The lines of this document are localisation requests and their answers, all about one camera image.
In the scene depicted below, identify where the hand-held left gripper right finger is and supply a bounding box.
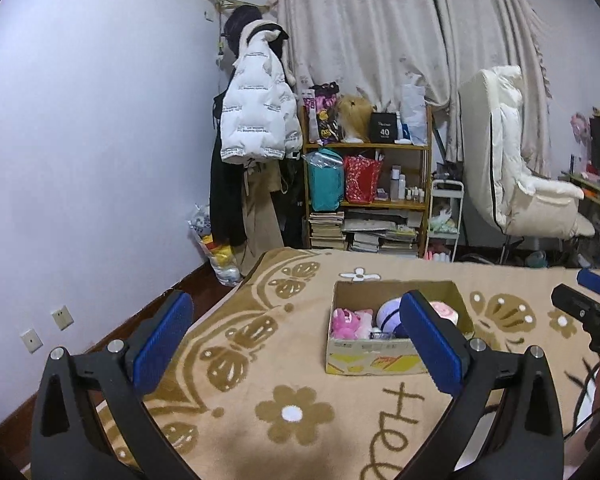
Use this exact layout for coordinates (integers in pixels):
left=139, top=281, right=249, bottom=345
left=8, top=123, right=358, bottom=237
left=397, top=289, right=566, bottom=480

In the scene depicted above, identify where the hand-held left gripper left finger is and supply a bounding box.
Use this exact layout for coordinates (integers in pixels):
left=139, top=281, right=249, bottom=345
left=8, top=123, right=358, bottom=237
left=30, top=289, right=201, bottom=480

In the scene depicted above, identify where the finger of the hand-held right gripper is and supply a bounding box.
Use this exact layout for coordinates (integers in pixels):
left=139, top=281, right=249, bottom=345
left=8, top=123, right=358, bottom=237
left=577, top=268, right=600, bottom=306

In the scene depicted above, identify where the pink swirl plush roll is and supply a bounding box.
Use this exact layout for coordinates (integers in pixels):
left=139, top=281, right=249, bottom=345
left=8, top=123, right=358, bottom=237
left=430, top=300, right=461, bottom=323

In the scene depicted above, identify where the white-haired plush doll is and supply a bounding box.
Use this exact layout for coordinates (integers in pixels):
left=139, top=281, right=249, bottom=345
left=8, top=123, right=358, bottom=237
left=375, top=297, right=411, bottom=336

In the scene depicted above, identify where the cardboard box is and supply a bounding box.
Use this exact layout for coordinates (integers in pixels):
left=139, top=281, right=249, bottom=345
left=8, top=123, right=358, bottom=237
left=325, top=280, right=476, bottom=376

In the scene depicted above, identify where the pink plush toy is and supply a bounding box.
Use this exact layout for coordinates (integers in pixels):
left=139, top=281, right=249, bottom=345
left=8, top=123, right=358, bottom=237
left=331, top=307, right=376, bottom=341

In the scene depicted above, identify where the glass desk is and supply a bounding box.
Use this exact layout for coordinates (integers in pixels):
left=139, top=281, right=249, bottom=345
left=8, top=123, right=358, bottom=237
left=560, top=170, right=600, bottom=271

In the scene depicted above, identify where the plastic bag of toys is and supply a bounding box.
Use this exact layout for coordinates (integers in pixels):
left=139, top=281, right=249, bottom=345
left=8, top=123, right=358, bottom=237
left=187, top=205, right=243, bottom=288

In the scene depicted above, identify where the beige printed blanket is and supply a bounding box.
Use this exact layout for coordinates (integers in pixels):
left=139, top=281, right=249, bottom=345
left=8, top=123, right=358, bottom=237
left=22, top=247, right=600, bottom=480

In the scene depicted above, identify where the stack of books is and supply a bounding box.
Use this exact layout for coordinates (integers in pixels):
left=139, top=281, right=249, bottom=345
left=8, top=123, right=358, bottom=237
left=307, top=210, right=426, bottom=260

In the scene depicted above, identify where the cream padded chair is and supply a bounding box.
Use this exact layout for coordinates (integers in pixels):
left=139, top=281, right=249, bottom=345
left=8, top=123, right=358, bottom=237
left=459, top=65, right=597, bottom=241

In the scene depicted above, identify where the black coat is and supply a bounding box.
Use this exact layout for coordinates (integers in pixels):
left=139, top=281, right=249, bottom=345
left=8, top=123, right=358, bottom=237
left=210, top=90, right=247, bottom=247

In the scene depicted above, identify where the pink flower ornament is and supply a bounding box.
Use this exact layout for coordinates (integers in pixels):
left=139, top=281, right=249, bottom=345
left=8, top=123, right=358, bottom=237
left=570, top=112, right=592, bottom=144

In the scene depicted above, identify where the beige coat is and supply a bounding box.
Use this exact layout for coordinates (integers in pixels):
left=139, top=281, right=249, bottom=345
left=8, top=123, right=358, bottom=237
left=242, top=160, right=284, bottom=271

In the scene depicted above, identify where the white trolley cart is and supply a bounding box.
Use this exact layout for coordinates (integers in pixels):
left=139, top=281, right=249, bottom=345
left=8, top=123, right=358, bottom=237
left=426, top=179, right=465, bottom=263

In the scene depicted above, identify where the row of small bottles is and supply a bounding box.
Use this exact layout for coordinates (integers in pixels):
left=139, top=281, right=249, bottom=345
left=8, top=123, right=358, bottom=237
left=390, top=164, right=427, bottom=203

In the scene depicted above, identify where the red bag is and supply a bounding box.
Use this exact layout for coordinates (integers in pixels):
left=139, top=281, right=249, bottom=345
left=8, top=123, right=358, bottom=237
left=343, top=155, right=383, bottom=205

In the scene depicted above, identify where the teal bag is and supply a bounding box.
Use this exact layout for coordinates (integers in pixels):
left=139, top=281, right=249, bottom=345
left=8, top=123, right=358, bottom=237
left=307, top=149, right=345, bottom=212

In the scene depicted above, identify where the wooden shelf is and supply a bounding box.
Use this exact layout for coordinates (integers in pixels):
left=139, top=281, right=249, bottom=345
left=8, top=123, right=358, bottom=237
left=302, top=105, right=433, bottom=261

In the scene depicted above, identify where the black square box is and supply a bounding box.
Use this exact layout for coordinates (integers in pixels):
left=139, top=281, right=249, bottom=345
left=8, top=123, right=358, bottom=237
left=370, top=111, right=398, bottom=144

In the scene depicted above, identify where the white plastic bag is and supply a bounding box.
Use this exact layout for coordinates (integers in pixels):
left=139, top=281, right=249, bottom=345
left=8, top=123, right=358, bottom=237
left=399, top=85, right=428, bottom=146

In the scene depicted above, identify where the blonde wig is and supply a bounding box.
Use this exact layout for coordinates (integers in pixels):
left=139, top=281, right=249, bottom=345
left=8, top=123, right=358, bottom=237
left=335, top=94, right=376, bottom=143

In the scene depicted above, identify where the white puffer jacket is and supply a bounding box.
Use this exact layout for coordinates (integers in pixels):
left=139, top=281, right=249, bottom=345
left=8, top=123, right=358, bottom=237
left=219, top=20, right=303, bottom=163

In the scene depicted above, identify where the dark patterned packet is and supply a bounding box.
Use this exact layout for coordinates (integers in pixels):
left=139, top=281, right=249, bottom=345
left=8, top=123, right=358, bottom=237
left=302, top=82, right=341, bottom=143

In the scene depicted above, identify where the patterned beige curtain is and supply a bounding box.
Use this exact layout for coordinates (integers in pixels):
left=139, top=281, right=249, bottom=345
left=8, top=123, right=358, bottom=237
left=272, top=0, right=556, bottom=181

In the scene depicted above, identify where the black hat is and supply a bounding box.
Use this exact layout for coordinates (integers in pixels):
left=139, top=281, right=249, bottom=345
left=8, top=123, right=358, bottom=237
left=225, top=5, right=264, bottom=57

